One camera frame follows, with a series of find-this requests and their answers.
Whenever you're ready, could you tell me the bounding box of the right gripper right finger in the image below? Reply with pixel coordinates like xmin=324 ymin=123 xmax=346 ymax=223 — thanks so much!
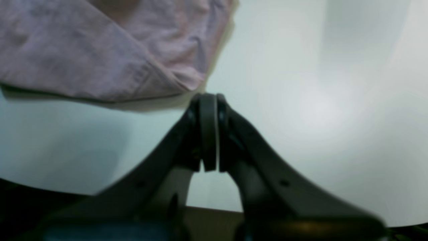
xmin=217 ymin=94 xmax=388 ymax=241

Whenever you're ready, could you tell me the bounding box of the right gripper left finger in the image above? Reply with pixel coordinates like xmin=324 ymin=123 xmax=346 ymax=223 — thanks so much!
xmin=20 ymin=94 xmax=201 ymax=241

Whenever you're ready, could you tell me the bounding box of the mauve t-shirt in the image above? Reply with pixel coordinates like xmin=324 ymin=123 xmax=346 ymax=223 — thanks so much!
xmin=0 ymin=0 xmax=234 ymax=102

